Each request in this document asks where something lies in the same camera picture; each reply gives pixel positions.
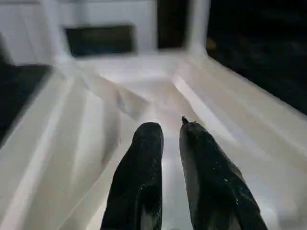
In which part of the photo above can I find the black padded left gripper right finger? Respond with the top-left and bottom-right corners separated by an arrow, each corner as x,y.
179,115 -> 269,230

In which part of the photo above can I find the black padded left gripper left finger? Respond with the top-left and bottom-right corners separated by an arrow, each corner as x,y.
100,122 -> 165,230

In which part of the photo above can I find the white plastic table top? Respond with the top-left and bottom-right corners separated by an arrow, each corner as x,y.
0,47 -> 307,230

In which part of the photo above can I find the white cabinet with glass doors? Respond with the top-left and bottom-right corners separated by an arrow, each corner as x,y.
0,0 -> 192,66

